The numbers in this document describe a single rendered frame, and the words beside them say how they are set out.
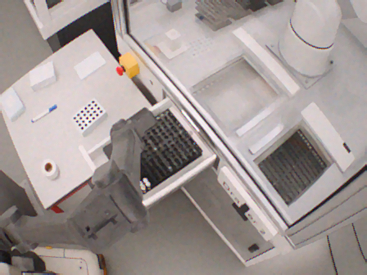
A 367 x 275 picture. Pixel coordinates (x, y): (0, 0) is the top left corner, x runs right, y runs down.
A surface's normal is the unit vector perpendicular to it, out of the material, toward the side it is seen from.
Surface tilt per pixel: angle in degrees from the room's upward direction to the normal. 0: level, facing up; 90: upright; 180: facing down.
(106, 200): 37
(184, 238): 0
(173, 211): 0
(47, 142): 0
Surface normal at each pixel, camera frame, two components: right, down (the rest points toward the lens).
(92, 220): 0.55, -0.06
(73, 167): 0.01, -0.39
